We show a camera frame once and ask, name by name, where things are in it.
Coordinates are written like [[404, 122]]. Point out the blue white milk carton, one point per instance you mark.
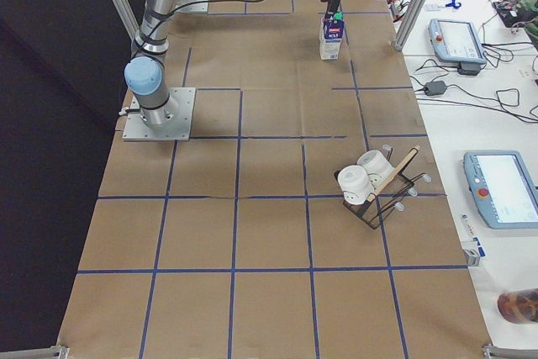
[[330, 37]]

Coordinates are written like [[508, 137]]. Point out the white cup on rack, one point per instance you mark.
[[355, 184], [376, 165]]

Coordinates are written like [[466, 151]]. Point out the blue teach pendant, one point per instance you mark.
[[455, 41], [502, 189]]

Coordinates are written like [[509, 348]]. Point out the black power adapter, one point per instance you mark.
[[434, 88]]

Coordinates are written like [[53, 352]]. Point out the wooden stick on rack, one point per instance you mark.
[[397, 172]]

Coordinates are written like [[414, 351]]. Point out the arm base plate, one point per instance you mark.
[[171, 122]]

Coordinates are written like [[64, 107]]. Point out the black wire cup rack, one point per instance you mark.
[[391, 198]]

